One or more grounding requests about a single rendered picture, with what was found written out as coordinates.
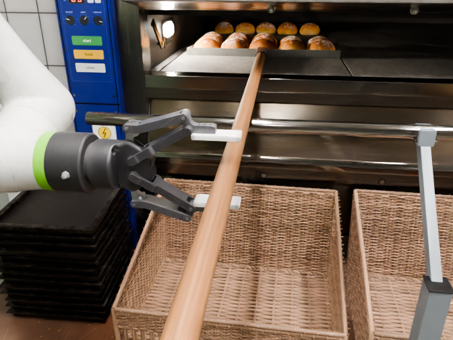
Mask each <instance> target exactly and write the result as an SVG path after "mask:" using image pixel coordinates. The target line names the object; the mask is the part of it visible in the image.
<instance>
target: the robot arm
mask: <svg viewBox="0 0 453 340"><path fill-rule="evenodd" d="M0 104H1V105H2V107H3V110H2V111H1V112H0V193H6V194H9V193H16V192H23V191H28V190H56V191H66V192H87V193H90V192H93V191H94V190H95V189H96V188H113V189H117V188H125V189H127V190H129V191H131V197H132V201H131V203H130V206H131V207H132V208H146V209H148V210H152V211H154V212H157V213H160V214H163V215H167V216H170V217H173V218H176V219H179V220H182V221H185V222H190V221H191V218H192V216H193V214H194V212H196V211H202V212H203V211H204V208H205V205H206V203H207V200H208V197H209V194H197V195H196V197H195V198H194V197H192V196H190V195H189V194H187V193H185V192H183V191H182V190H180V189H179V188H176V187H175V186H173V185H171V184H170V183H168V182H166V181H165V180H163V179H162V177H161V176H159V175H157V174H156V166H155V164H154V162H155V153H156V152H158V151H159V150H162V149H163V148H165V147H167V146H169V145H171V144H173V143H175V142H176V141H178V140H180V139H182V138H184V137H186V136H188V135H189V136H190V135H191V134H192V135H191V139H192V140H207V141H223V142H240V141H241V137H242V131H241V130H218V129H217V127H216V124H215V123H197V122H194V121H193V119H192V118H191V112H190V110H189V109H184V110H181V111H176V112H173V113H169V114H166V115H161V116H158V117H153V118H150V119H146V120H143V121H141V120H133V119H130V120H129V121H127V123H125V124H124V125H123V127H122V130H123V131H124V132H125V139H124V140H113V139H100V138H99V137H98V136H97V135H96V134H94V133H86V132H66V131H67V130H68V129H69V127H70V126H71V124H72V123H73V120H74V117H75V114H76V106H75V103H74V100H73V97H72V95H71V94H70V92H69V91H68V89H66V87H64V85H62V83H60V81H58V79H56V77H55V76H54V75H53V74H52V73H51V72H50V71H49V70H48V69H47V68H46V67H45V66H44V65H43V64H42V63H41V62H40V61H39V60H38V58H37V57H36V56H35V55H34V54H33V53H32V51H31V50H30V49H29V48H28V47H27V46H26V44H25V43H24V42H23V40H22V39H21V38H20V37H19V36H18V34H17V33H16V32H15V30H14V29H13V28H12V27H11V26H10V25H9V23H8V22H7V20H6V19H5V18H4V17H3V16H2V14H1V13H0ZM178 123H182V124H183V125H182V126H181V127H178V128H177V129H175V130H173V131H171V132H169V133H167V134H166V135H164V136H162V137H160V138H159V139H157V140H153V141H151V142H150V143H148V144H146V145H143V144H142V143H140V142H138V141H137V140H136V139H135V138H134V137H136V136H138V135H139V134H141V133H144V132H149V131H152V130H157V129H160V128H165V127H168V126H170V125H175V124H178ZM151 181H153V183H152V182H151ZM142 187H143V188H145V189H147V190H149V191H150V192H156V193H157V194H159V195H161V196H163V197H164V198H166V199H168V200H165V199H163V198H159V197H157V196H153V195H149V194H146V193H145V192H141V191H139V189H140V188H142Z"/></svg>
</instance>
